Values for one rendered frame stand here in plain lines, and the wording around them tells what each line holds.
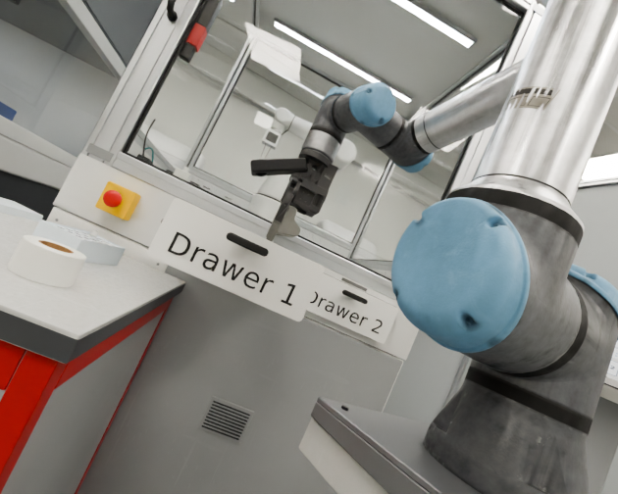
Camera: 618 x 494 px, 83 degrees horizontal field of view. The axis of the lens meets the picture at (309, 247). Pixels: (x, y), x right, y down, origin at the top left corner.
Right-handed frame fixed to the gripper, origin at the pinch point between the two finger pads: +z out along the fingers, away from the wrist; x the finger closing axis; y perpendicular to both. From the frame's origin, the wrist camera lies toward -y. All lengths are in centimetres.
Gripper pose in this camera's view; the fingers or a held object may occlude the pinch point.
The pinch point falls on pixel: (268, 237)
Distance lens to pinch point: 73.5
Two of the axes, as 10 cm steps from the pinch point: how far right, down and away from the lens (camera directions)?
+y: 9.0, 4.2, 1.4
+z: -4.1, 9.1, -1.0
